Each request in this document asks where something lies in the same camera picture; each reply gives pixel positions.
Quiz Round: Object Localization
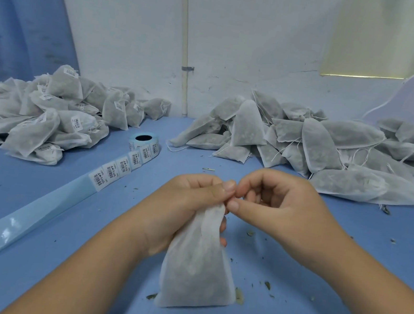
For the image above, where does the white wall pipe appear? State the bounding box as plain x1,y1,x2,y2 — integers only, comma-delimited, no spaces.
155,0,210,118

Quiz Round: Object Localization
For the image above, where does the pile of unlabelled herb bags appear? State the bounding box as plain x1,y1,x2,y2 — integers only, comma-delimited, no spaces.
162,76,414,213

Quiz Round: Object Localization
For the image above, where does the person's right hand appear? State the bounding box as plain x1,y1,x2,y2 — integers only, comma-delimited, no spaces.
217,162,357,277

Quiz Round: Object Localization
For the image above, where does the person's left hand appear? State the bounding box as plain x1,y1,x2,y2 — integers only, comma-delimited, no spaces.
120,161,241,271

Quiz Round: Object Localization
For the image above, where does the pile of labelled herb bags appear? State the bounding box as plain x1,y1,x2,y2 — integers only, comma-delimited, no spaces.
0,53,177,189

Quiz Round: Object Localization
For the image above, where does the white curved board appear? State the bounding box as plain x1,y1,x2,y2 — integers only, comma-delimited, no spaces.
360,55,414,133

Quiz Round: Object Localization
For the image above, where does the white herb sachet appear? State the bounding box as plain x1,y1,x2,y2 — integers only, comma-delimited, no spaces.
153,193,254,314

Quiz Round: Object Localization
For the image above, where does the dried herb crumb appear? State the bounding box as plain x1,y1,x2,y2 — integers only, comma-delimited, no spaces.
232,286,247,305

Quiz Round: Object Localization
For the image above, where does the person's left forearm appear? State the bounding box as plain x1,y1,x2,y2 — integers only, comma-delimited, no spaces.
0,198,157,314

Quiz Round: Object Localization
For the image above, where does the blue label roll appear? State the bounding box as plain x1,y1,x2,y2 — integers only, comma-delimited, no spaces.
0,107,164,314

